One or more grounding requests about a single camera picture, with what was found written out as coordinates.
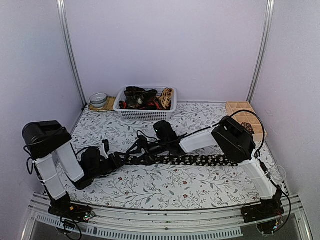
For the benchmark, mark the left aluminium frame post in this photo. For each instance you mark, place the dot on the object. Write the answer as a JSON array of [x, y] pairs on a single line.
[[61, 7]]

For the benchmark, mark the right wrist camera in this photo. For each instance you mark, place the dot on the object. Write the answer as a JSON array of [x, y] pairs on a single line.
[[142, 137]]

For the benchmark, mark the red navy striped tie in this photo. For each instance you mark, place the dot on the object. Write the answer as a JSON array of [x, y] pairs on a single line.
[[150, 105]]

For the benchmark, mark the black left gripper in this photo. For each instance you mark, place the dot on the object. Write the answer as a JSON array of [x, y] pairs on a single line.
[[119, 163]]

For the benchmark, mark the patterned ceramic bowl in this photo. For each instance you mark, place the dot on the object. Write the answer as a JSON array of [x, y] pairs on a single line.
[[98, 100]]

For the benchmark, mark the woven bamboo mat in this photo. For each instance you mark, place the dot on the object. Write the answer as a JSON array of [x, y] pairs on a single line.
[[106, 106]]

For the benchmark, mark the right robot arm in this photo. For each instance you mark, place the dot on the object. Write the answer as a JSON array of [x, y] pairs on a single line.
[[238, 147]]

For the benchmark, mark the clear plastic cup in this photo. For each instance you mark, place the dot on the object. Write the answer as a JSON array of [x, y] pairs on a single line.
[[278, 173]]

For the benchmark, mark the black white floral tie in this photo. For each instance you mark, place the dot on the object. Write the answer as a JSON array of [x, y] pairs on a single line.
[[216, 160]]

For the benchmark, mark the dark floral brown tie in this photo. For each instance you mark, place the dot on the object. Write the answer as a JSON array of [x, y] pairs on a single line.
[[140, 95]]

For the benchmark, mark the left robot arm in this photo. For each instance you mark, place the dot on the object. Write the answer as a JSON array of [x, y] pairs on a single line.
[[49, 146]]

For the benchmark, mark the aluminium frame post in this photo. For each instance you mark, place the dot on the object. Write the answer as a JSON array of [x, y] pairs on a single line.
[[61, 7], [270, 4]]

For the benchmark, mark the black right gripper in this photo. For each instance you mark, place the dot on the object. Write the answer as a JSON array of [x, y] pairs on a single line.
[[149, 156]]

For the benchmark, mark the yellow beetle print tie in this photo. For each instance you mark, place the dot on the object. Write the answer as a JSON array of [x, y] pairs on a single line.
[[166, 98]]

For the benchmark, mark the white plastic basket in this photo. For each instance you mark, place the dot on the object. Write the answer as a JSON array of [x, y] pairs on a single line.
[[146, 115]]

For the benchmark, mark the right aluminium frame post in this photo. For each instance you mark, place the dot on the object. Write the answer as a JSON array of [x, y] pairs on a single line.
[[270, 4]]

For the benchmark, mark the wooden divided box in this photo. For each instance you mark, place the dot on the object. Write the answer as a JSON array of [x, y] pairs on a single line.
[[245, 117]]

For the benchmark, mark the front aluminium rail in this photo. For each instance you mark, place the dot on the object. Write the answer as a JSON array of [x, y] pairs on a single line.
[[113, 223]]

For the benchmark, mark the rolled dark tie in box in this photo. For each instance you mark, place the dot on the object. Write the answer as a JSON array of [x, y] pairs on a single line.
[[248, 127]]

